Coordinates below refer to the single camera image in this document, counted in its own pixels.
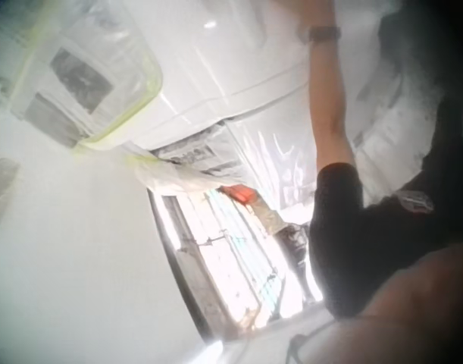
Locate black wrist band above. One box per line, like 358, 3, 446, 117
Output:
298, 24, 343, 44

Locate shiny clear plastic film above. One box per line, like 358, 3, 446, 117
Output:
230, 117, 318, 217

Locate clear plastic sheet yellow tape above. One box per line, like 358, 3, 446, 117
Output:
3, 0, 217, 198

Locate white cabinet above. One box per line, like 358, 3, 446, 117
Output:
113, 0, 315, 152

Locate orange object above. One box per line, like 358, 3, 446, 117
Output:
220, 184, 257, 206

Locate newspaper sheets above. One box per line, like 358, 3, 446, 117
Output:
149, 124, 251, 183

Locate person's left hand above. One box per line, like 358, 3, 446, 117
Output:
298, 0, 339, 30

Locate dark mottled object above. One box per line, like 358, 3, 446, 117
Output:
273, 222, 318, 304

